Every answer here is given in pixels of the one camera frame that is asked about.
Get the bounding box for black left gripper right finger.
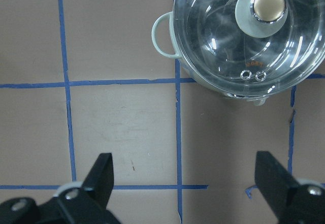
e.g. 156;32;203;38
254;151;324;223

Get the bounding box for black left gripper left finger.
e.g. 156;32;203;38
1;153;119;223

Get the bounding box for glass pot lid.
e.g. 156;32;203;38
173;0;325;98

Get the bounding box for pale green electric pot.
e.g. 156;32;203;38
151;0;325;107

